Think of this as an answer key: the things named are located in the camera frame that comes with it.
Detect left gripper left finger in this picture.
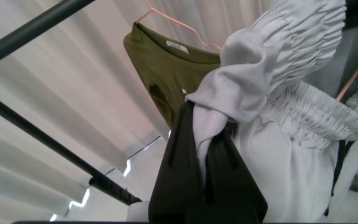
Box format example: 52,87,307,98
148,100,204,222

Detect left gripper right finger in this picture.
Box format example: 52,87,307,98
204,123,269,222

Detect pale grey shorts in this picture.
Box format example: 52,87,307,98
126,0,358,222

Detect green printed shirt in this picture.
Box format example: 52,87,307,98
122,22,222,129

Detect black clothes rack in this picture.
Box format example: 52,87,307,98
0,0,143,207

